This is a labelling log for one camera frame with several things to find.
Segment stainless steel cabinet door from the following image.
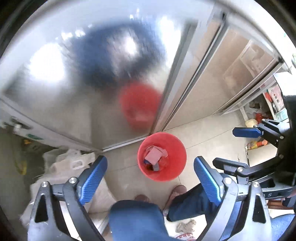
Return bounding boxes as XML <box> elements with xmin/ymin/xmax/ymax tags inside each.
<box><xmin>1</xmin><ymin>15</ymin><xmax>197</xmax><ymax>150</ymax></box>

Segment person's blue jeans legs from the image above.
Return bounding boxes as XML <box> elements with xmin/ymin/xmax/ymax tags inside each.
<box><xmin>109</xmin><ymin>181</ymin><xmax>295</xmax><ymax>240</ymax></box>

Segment right pink slipper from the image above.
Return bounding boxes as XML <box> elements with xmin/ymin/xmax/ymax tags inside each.
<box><xmin>163</xmin><ymin>185</ymin><xmax>187</xmax><ymax>217</ymax></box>

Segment red plastic trash bucket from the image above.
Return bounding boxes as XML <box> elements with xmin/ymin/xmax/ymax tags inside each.
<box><xmin>137</xmin><ymin>132</ymin><xmax>187</xmax><ymax>182</ymax></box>

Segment white woven sack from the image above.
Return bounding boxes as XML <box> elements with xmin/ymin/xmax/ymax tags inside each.
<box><xmin>21</xmin><ymin>150</ymin><xmax>116</xmax><ymax>226</ymax></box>

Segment metal storage shelf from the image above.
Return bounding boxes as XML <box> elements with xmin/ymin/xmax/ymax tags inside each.
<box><xmin>213</xmin><ymin>60</ymin><xmax>289</xmax><ymax>121</ymax></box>

